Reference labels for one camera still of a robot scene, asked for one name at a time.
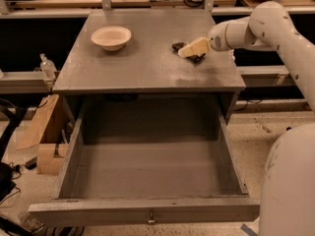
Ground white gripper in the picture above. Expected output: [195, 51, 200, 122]
[178, 24, 229, 58]

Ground dark chocolate rxbar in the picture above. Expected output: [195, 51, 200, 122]
[171, 42, 205, 64]

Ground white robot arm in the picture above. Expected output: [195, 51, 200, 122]
[178, 1, 315, 236]

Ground open grey top drawer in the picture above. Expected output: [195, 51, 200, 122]
[29, 95, 260, 226]

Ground metal drawer knob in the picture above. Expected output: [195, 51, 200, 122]
[147, 211, 157, 225]

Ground grey wooden cabinet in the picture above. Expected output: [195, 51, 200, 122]
[53, 9, 245, 117]

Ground white paper bowl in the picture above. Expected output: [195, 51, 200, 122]
[91, 27, 132, 51]

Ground clear sanitizer bottle left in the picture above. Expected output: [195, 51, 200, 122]
[39, 54, 57, 79]

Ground blue tape on floor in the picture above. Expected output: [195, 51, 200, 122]
[240, 224, 258, 236]

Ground black chair and cables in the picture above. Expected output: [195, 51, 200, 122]
[0, 97, 28, 202]

